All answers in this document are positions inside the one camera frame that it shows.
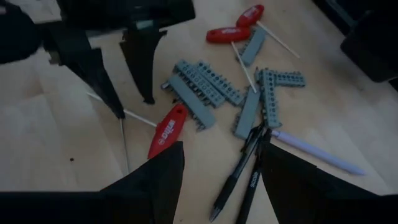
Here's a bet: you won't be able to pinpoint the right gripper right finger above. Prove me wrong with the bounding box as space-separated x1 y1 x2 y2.
260 142 398 224

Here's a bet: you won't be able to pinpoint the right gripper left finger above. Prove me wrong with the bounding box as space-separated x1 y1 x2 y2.
0 141 186 224

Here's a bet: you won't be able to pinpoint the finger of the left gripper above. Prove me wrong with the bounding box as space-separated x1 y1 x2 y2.
119 29 168 104
42 29 127 120

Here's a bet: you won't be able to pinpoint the lilac pen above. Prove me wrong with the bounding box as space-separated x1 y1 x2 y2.
271 129 366 176

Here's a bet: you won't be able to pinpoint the black ballpoint pen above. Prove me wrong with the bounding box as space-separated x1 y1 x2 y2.
234 129 272 224
208 123 266 223

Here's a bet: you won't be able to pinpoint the grey perforated beams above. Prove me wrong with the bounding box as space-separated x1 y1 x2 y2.
172 59 227 109

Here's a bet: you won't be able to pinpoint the black aluminium table frame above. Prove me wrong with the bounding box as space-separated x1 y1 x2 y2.
312 0 358 37

